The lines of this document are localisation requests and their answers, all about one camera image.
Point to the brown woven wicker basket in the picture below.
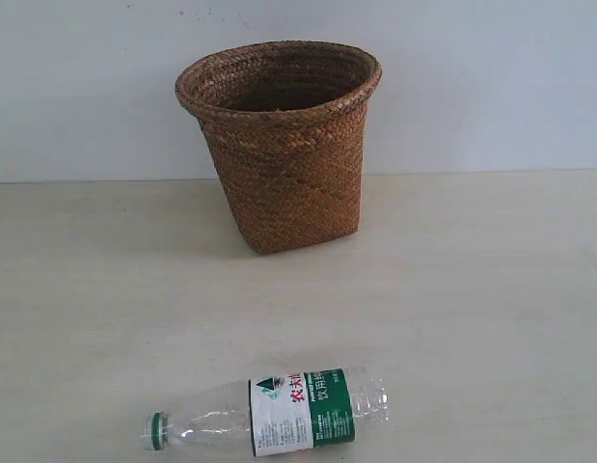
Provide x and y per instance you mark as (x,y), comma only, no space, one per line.
(284,122)

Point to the clear plastic water bottle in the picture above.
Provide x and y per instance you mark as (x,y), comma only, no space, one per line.
(270,415)

